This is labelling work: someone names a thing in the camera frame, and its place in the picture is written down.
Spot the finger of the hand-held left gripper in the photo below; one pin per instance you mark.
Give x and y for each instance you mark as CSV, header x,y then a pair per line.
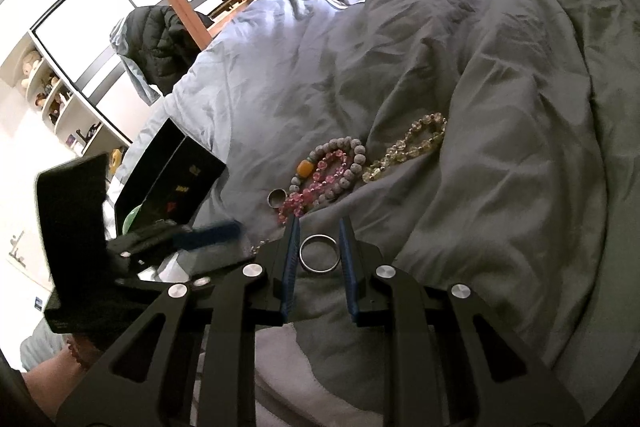
x,y
210,235
150,283

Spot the grey duvet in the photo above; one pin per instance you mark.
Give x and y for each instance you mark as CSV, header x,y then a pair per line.
x,y
450,107

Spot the dark puffer jacket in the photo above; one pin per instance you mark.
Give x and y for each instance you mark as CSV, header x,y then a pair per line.
x,y
160,42

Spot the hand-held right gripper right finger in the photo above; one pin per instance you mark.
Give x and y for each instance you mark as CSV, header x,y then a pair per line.
x,y
348,267

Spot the white sliding wardrobe doors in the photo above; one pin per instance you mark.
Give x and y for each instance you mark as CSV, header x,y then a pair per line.
x,y
115,7

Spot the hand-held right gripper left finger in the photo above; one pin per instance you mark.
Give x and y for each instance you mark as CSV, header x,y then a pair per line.
x,y
289,257

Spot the black jewelry box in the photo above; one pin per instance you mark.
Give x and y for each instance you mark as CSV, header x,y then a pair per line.
x,y
175,177

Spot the large silver bangle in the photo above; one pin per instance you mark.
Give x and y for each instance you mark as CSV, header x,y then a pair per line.
x,y
320,254

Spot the light grey fleece blanket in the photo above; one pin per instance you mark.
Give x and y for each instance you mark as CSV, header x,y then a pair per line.
x,y
320,377

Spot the green bangle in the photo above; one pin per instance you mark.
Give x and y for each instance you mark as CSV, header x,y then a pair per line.
x,y
134,213

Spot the person's left forearm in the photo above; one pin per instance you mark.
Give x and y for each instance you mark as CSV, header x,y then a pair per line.
x,y
52,372

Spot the white shelf unit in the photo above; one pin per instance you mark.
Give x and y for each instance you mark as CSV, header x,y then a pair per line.
x,y
55,102

